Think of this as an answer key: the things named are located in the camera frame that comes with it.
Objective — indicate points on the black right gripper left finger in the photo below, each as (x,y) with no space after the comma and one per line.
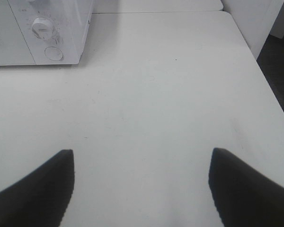
(41,198)

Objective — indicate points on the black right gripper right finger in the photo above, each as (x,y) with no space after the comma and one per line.
(243,196)

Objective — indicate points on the round white door button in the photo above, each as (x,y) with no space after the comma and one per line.
(53,53)

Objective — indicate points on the white microwave door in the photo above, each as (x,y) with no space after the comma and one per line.
(13,48)

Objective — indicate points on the white timer knob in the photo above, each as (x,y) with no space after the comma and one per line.
(43,28)

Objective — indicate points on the white microwave oven body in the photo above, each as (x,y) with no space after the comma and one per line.
(71,19)

